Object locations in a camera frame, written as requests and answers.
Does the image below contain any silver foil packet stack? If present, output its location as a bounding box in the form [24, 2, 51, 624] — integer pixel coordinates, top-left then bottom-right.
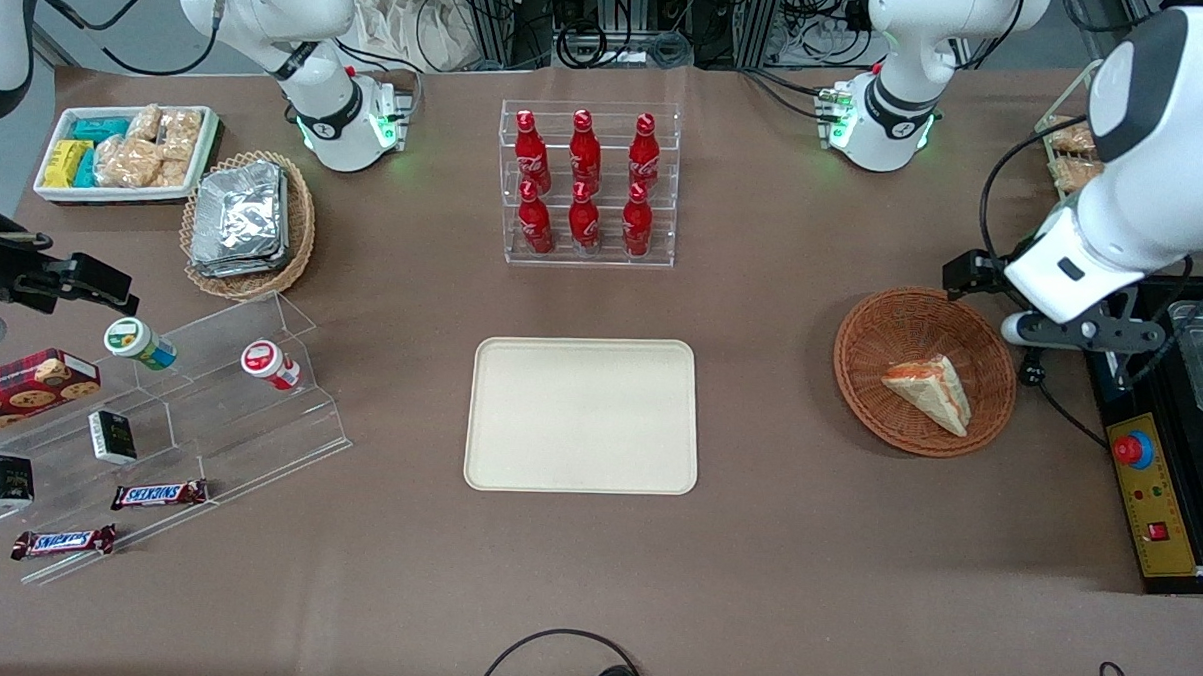
[189, 158, 292, 281]

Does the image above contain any white rectangular snack bin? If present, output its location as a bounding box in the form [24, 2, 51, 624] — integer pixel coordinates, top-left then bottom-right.
[32, 99, 221, 210]

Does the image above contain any red lid snack cup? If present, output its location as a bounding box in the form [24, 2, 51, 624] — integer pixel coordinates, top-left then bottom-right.
[238, 337, 303, 393]

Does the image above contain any Snickers chocolate bar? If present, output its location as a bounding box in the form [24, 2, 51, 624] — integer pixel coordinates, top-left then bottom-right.
[109, 475, 210, 514]
[9, 520, 119, 565]

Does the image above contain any cream plastic tray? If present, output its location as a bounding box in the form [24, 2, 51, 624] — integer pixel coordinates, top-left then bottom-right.
[463, 332, 703, 498]

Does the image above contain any yellow control panel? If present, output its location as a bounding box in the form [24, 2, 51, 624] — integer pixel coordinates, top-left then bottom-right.
[1100, 410, 1203, 581]

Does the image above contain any clear acrylic stepped display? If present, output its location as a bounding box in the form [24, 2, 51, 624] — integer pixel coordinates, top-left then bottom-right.
[0, 281, 358, 597]

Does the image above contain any small black box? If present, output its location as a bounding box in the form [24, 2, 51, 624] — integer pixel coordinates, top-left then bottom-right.
[0, 453, 37, 511]
[86, 409, 141, 466]

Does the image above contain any oval light wicker basket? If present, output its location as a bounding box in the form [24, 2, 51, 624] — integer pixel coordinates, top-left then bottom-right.
[178, 147, 320, 303]

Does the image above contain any green lid snack cup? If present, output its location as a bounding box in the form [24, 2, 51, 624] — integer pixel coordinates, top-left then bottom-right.
[102, 316, 179, 372]

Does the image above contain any black power cable with plug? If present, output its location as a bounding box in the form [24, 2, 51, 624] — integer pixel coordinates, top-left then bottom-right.
[1016, 345, 1114, 450]

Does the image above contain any bagged fried snack pack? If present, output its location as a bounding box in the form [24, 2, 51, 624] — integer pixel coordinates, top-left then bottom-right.
[1051, 156, 1105, 196]
[1046, 117, 1098, 158]

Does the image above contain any red cookie box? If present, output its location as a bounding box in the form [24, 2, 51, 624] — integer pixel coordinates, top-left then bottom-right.
[0, 346, 103, 450]

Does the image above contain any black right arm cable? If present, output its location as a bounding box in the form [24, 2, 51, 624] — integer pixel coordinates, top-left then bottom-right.
[28, 0, 226, 80]

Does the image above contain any triangular sandwich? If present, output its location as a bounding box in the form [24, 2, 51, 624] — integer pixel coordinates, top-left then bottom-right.
[878, 352, 975, 438]

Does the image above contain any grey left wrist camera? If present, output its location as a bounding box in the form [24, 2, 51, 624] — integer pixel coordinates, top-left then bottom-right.
[999, 310, 1046, 347]

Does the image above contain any aluminium frame post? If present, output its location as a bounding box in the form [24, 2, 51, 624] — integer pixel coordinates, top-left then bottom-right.
[459, 0, 521, 72]
[733, 0, 782, 71]

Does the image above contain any clear acrylic bottle rack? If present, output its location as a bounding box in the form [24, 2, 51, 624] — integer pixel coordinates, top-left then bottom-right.
[495, 97, 682, 271]

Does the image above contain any large teal snack packet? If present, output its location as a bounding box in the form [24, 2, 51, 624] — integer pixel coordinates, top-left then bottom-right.
[72, 114, 132, 145]

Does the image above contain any coiled black cable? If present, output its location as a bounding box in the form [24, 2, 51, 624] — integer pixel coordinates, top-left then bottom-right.
[554, 18, 626, 72]

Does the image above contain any yellow snack packet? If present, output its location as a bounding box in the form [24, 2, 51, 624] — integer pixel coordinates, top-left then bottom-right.
[42, 138, 95, 190]

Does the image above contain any white wire rack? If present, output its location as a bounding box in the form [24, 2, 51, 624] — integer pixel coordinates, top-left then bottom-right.
[1031, 57, 1108, 201]

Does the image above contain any black left camera mount bracket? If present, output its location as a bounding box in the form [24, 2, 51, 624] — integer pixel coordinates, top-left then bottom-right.
[1023, 289, 1170, 357]

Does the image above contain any white cloth bag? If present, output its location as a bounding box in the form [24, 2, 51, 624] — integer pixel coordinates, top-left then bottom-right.
[349, 0, 486, 76]

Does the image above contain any round brown wicker basket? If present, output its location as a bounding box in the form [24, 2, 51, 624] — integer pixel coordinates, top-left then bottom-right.
[830, 284, 1021, 462]

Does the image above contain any red emergency stop button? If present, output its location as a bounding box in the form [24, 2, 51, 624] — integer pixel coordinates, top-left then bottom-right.
[1111, 430, 1157, 471]

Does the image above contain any red cola bottle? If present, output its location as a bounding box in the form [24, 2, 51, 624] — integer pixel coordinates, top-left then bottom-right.
[516, 180, 557, 256]
[568, 108, 605, 191]
[512, 109, 554, 193]
[566, 181, 604, 257]
[627, 112, 664, 193]
[619, 182, 656, 259]

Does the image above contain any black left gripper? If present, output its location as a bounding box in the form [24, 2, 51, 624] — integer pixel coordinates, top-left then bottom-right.
[941, 248, 1026, 303]

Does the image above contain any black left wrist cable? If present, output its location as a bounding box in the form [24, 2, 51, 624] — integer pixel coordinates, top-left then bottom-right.
[975, 113, 1102, 268]

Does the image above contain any black looped cable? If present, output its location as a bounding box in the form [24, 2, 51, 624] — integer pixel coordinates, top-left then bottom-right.
[474, 625, 658, 676]

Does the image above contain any black appliance base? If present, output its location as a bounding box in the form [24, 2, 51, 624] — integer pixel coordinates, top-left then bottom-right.
[1075, 273, 1203, 598]

